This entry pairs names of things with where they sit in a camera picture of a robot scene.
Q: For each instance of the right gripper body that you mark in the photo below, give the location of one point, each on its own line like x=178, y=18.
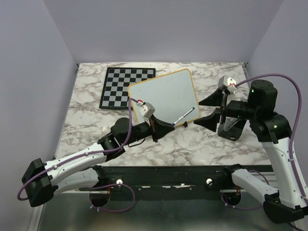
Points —
x=237, y=108

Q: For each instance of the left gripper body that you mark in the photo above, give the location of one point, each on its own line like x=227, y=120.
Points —
x=141, y=131

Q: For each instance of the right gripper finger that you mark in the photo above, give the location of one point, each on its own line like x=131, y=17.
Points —
x=215, y=99
x=211, y=121

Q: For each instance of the blue whiteboard marker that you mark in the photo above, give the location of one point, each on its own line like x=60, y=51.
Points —
x=183, y=116

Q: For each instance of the yellow framed whiteboard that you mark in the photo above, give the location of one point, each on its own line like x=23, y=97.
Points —
x=172, y=95

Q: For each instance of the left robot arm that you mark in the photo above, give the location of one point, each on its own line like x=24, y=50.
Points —
x=43, y=180

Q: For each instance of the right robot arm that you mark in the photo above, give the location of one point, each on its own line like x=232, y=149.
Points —
x=288, y=201

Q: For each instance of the black eraser holder stand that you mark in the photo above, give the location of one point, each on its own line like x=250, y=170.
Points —
x=231, y=129

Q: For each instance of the black white chessboard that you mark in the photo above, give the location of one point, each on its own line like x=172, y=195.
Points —
x=115, y=88

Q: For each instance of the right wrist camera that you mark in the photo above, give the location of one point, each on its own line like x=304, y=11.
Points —
x=227, y=84

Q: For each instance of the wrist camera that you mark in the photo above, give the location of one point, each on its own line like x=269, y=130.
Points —
x=227, y=84
x=146, y=110

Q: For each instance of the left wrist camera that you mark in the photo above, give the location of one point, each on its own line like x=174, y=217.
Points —
x=146, y=110

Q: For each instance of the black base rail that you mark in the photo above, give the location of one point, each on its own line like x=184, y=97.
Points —
x=169, y=183

